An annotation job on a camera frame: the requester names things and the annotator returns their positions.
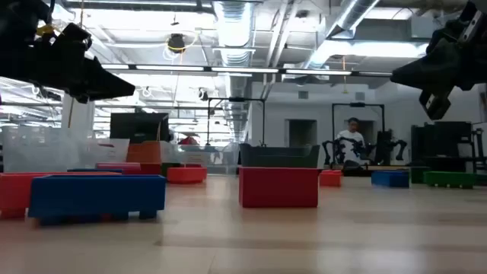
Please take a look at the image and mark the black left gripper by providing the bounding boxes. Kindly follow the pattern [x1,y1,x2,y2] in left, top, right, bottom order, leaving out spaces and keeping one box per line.
[22,22,136,104]

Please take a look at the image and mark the black background rig frame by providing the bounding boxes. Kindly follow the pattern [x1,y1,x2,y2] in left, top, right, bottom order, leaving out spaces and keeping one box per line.
[206,97,267,148]
[331,101,386,167]

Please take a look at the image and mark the orange plastic bin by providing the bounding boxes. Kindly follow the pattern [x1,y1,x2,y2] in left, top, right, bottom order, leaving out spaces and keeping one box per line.
[126,140,164,165]

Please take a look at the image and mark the person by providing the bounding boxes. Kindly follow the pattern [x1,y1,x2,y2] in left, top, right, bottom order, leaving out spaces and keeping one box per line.
[336,116,367,168]

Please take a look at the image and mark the silver round air duct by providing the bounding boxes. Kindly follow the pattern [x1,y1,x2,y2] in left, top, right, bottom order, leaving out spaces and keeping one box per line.
[304,0,381,69]

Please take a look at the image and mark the white square column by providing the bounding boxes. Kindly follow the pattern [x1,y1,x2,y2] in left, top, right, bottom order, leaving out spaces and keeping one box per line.
[61,93,96,130]

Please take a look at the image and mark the red rounded background object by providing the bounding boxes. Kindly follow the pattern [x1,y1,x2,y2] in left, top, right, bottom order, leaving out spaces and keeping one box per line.
[177,135,202,147]

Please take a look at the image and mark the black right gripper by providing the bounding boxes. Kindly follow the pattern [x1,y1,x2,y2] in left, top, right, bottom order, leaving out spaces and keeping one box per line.
[390,21,473,121]

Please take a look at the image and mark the small clear plastic bin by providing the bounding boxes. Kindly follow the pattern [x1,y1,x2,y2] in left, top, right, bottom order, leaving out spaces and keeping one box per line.
[161,141,241,176]

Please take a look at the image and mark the black background cabinet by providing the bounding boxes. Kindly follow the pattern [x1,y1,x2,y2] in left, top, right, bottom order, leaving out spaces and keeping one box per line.
[409,120,473,173]

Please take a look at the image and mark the silver spiral air duct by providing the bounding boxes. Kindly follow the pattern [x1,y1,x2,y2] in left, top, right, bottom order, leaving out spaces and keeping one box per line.
[212,0,255,144]

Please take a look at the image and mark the black background monitor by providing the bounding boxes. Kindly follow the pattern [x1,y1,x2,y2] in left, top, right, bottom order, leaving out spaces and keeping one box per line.
[109,112,170,145]

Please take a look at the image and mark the black background stand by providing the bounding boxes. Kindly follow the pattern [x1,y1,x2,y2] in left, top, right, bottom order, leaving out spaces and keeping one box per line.
[470,127,487,173]

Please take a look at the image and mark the long green toy brick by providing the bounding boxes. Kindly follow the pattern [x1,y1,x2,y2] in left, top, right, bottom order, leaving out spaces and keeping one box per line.
[423,170,477,190]

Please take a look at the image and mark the large clear plastic bin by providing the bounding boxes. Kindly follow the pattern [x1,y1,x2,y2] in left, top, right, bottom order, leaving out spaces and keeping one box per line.
[1,124,131,174]

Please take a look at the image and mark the teal plastic bin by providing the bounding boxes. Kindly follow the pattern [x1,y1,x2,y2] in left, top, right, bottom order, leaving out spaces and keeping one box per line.
[238,142,322,169]

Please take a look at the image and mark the orange toy brick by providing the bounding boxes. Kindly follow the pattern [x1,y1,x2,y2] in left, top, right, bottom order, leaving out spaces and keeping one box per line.
[318,169,343,188]
[0,170,123,221]
[166,166,208,185]

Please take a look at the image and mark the black hanging cord reel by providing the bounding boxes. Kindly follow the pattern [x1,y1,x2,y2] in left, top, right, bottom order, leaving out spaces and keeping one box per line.
[166,33,187,54]

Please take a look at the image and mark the black overhead bar with lights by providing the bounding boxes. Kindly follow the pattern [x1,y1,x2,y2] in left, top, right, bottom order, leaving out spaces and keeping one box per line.
[100,63,393,78]

